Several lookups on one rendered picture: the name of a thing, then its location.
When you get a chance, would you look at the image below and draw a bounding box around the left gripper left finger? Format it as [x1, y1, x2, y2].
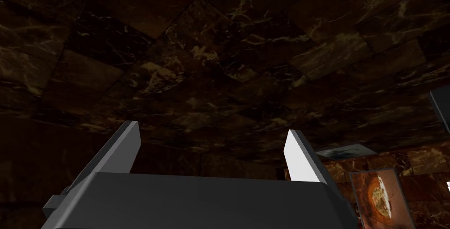
[69, 120, 142, 189]

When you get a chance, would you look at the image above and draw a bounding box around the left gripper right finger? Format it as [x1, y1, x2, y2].
[283, 129, 334, 186]

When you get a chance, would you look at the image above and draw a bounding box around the dark flat panel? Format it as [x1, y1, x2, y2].
[428, 85, 450, 133]

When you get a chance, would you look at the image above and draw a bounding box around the grey framed wall picture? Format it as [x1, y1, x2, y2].
[315, 143, 378, 161]

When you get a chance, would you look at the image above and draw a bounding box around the orange framed wall picture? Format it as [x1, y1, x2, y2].
[349, 167, 416, 229]

